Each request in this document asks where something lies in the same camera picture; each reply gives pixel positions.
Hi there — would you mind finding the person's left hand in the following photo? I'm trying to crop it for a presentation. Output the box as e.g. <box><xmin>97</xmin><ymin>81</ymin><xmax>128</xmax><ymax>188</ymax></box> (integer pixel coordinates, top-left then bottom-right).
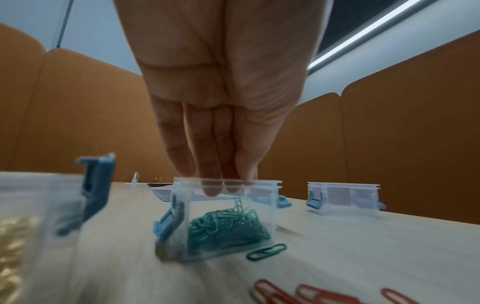
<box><xmin>112</xmin><ymin>0</ymin><xmax>335</xmax><ymax>197</ymax></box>

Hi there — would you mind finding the sorted heap of green clips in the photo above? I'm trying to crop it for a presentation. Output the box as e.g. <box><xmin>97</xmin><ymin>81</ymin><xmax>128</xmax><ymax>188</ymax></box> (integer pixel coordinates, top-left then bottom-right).
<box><xmin>186</xmin><ymin>194</ymin><xmax>272</xmax><ymax>257</ymax></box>

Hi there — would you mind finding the ceiling light strip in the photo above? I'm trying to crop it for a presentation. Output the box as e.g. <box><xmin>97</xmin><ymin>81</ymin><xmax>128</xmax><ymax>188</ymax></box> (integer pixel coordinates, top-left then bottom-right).
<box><xmin>308</xmin><ymin>0</ymin><xmax>425</xmax><ymax>71</ymax></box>

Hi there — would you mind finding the pile of colored paper clips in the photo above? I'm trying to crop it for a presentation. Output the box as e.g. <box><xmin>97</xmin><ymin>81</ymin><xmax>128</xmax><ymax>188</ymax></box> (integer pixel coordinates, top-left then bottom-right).
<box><xmin>245</xmin><ymin>243</ymin><xmax>423</xmax><ymax>304</ymax></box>

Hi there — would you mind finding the sorted heap of gold clips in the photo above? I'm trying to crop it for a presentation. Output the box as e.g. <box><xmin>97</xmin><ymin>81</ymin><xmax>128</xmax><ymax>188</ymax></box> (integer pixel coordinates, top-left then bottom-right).
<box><xmin>0</xmin><ymin>216</ymin><xmax>43</xmax><ymax>304</ymax></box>

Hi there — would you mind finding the transparent box with blue latches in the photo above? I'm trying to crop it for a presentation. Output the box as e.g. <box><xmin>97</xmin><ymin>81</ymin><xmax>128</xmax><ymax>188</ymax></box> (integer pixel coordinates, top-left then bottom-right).
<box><xmin>305</xmin><ymin>181</ymin><xmax>389</xmax><ymax>220</ymax></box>
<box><xmin>0</xmin><ymin>153</ymin><xmax>118</xmax><ymax>304</ymax></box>
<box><xmin>152</xmin><ymin>177</ymin><xmax>294</xmax><ymax>262</ymax></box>

